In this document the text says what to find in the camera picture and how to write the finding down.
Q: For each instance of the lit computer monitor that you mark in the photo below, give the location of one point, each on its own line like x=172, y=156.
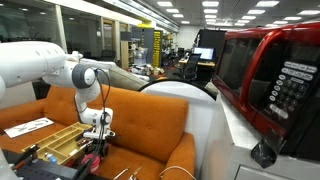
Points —
x=204, y=53

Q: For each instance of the black office chair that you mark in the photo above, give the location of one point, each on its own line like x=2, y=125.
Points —
x=191, y=65

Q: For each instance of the ceiling light panel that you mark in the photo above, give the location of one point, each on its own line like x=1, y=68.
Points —
x=267, y=3
x=165, y=4
x=309, y=12
x=210, y=4

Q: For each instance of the red microwave oven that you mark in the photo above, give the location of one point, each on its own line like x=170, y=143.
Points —
x=263, y=83

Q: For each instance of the small blue white item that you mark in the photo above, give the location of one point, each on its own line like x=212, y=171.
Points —
x=50, y=158

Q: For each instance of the white printed paper sheet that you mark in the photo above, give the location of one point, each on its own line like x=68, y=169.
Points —
x=28, y=127

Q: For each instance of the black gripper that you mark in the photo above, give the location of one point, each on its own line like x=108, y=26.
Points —
x=97, y=145

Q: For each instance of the yellow black shelf unit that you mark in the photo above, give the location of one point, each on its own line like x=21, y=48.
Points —
x=157, y=48

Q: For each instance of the grey cushion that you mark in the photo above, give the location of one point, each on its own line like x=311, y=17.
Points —
x=128, y=78

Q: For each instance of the white round black-rimmed reflector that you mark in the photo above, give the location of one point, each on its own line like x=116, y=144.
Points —
x=186, y=110

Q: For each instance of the white cabinet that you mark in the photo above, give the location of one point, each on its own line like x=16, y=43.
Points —
x=230, y=150

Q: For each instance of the black perforated mounting board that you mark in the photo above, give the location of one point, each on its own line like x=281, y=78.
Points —
x=43, y=171

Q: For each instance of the wooden office desk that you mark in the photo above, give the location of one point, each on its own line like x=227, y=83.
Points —
x=200, y=62

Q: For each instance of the orange fabric sofa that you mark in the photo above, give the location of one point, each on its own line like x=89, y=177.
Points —
x=146, y=123

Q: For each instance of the wooden compartment tray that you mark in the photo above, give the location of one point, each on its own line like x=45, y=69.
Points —
x=56, y=145

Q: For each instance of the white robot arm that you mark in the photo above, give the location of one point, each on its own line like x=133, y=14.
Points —
x=30, y=63

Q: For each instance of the white panel board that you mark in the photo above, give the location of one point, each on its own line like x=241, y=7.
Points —
x=15, y=96

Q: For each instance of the black plastic mount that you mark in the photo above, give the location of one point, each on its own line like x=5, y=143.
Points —
x=263, y=153

